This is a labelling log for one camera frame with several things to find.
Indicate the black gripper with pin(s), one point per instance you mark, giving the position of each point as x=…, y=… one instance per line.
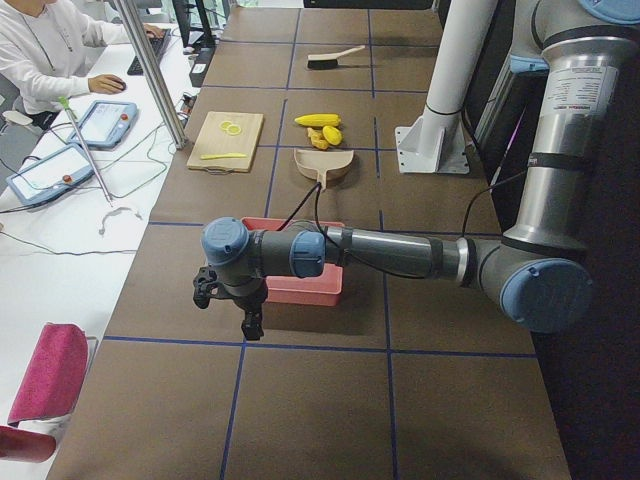
x=251, y=302

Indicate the orange ginger toy piece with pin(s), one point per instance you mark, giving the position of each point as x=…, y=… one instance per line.
x=317, y=139

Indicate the yellow bell pepper toy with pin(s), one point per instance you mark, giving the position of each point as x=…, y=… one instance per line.
x=332, y=135

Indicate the yellow corn cob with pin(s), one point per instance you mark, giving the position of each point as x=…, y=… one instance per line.
x=319, y=120

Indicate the beige brush black bristles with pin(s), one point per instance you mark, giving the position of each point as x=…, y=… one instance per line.
x=329, y=61

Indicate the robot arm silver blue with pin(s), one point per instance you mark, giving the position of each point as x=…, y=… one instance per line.
x=534, y=273

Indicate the red plastic bin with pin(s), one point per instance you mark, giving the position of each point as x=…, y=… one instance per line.
x=323, y=290

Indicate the yellow plastic knife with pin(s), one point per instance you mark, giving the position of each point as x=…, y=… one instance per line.
x=229, y=155

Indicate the wooden cutting board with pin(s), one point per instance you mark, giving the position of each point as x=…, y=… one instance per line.
x=213, y=140

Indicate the yellow lemon slice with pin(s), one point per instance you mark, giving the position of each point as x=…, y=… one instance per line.
x=233, y=130
x=225, y=125

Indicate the magenta chair back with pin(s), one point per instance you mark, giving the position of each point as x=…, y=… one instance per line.
x=54, y=375

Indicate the teach pendant near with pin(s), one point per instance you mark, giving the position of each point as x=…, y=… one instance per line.
x=52, y=176

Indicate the teach pendant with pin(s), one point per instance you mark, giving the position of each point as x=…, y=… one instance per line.
x=52, y=176
x=106, y=123

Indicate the teach pendant far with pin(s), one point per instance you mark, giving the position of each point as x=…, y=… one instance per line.
x=106, y=123

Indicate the black computer mouse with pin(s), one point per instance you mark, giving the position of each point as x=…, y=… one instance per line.
x=114, y=85

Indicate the metal rod green tip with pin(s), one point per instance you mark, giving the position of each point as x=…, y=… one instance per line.
x=73, y=120

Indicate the person in white sweater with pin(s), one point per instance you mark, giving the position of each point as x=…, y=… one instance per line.
x=44, y=54

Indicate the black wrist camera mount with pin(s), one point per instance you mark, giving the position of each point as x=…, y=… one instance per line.
x=206, y=287

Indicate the white bent bracket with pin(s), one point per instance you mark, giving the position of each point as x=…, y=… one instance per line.
x=114, y=212

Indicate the aluminium frame post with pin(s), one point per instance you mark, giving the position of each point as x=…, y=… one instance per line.
x=143, y=50

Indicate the white pillar mount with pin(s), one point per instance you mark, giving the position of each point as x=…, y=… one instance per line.
x=435, y=142

